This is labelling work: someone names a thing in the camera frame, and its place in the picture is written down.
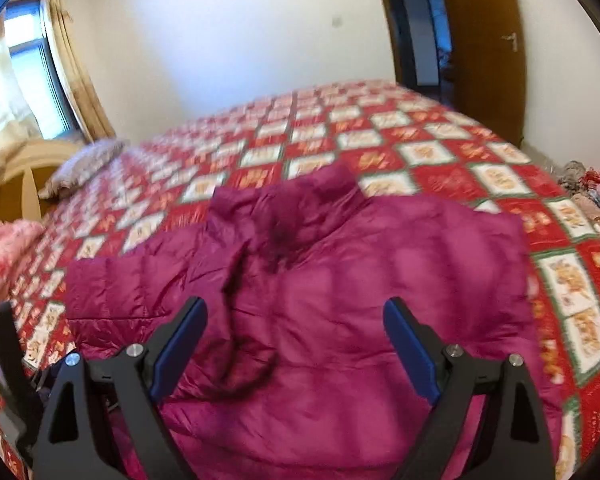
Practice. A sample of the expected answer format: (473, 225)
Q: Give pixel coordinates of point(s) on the magenta down jacket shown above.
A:
(330, 310)

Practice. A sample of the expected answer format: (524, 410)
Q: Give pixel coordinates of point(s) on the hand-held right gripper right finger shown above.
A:
(411, 357)

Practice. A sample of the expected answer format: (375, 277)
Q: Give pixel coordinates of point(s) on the sheer white curtain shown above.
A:
(0, 110)

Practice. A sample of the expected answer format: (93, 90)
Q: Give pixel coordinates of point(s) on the grey patterned pillow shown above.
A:
(82, 165)

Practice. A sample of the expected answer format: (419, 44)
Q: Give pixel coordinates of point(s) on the beige curtain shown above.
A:
(75, 70)

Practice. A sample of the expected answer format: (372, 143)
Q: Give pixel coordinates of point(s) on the brown wooden door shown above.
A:
(480, 60)

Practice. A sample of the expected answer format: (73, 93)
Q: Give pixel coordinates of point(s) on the wooden headboard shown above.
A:
(25, 170)

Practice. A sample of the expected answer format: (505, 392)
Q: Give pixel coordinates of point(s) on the pile of mixed clothes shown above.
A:
(590, 195)

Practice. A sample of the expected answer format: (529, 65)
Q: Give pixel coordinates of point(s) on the pink floral blanket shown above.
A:
(5, 260)

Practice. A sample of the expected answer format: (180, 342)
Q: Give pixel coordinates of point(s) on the window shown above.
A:
(37, 60)

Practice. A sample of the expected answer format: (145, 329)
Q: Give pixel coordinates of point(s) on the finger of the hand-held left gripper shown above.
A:
(44, 385)

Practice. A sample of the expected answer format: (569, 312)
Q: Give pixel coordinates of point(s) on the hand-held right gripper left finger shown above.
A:
(180, 352)

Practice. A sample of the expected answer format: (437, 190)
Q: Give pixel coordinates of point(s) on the red patterned bed quilt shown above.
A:
(430, 160)

